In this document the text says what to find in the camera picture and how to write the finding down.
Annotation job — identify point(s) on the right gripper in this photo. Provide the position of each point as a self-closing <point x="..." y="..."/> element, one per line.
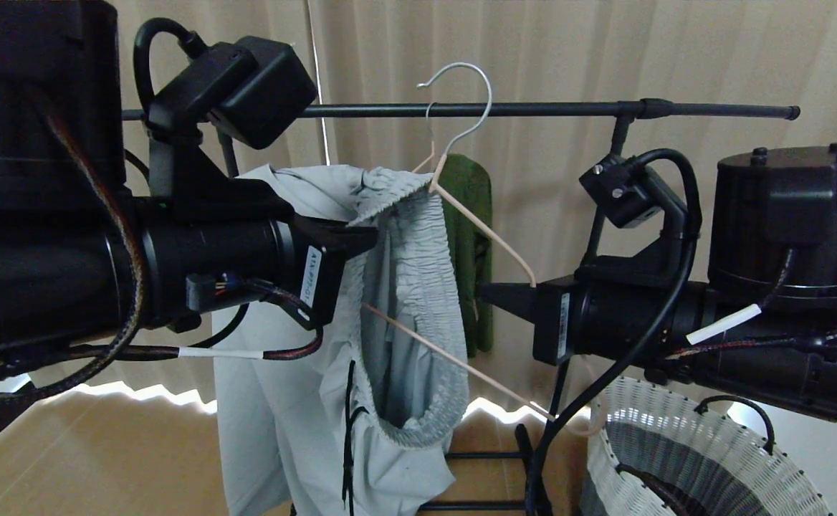
<point x="619" y="322"/>

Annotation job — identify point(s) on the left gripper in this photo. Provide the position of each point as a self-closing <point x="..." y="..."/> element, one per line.
<point x="211" y="265"/>

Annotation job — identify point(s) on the green long-sleeved shirt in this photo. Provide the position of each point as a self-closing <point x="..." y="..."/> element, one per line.
<point x="469" y="215"/>

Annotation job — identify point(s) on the pink clothes hanger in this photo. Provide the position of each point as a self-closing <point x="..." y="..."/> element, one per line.
<point x="490" y="236"/>
<point x="431" y="136"/>

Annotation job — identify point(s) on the pale grey shorts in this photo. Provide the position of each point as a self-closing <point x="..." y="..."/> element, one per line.
<point x="268" y="430"/>

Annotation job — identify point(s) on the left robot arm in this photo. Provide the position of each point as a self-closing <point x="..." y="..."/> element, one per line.
<point x="31" y="93"/>

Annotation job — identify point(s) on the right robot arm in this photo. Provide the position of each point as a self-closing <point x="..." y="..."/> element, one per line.
<point x="791" y="215"/>

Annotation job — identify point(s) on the white laundry basket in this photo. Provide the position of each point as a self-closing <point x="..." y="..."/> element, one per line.
<point x="705" y="444"/>

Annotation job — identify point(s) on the black clothes rack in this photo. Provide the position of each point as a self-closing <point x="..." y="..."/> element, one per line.
<point x="533" y="109"/>

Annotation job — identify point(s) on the beige curtain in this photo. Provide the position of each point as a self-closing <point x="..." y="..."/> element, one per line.
<point x="605" y="50"/>

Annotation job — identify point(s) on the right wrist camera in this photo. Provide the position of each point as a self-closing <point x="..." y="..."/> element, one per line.
<point x="626" y="197"/>

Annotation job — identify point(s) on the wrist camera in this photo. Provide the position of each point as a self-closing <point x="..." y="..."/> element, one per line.
<point x="626" y="197"/>
<point x="261" y="86"/>

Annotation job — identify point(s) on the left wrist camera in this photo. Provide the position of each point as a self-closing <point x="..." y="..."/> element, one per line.
<point x="261" y="86"/>

